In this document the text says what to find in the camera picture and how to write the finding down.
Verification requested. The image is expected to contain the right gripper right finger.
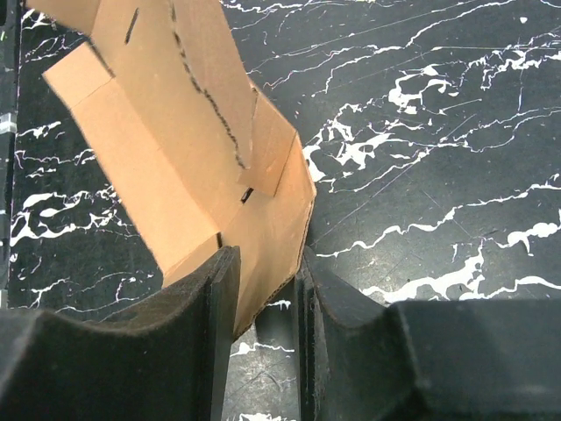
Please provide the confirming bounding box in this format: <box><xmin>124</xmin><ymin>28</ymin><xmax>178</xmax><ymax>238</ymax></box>
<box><xmin>294</xmin><ymin>249</ymin><xmax>560</xmax><ymax>420</ymax></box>

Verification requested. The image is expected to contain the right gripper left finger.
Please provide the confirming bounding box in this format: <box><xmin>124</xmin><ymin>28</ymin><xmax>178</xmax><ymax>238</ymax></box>
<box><xmin>1</xmin><ymin>246</ymin><xmax>240</xmax><ymax>420</ymax></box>

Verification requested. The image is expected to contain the cardboard box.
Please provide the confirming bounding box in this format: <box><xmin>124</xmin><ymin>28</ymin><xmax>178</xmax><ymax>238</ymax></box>
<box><xmin>28</xmin><ymin>1</ymin><xmax>316</xmax><ymax>336</ymax></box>

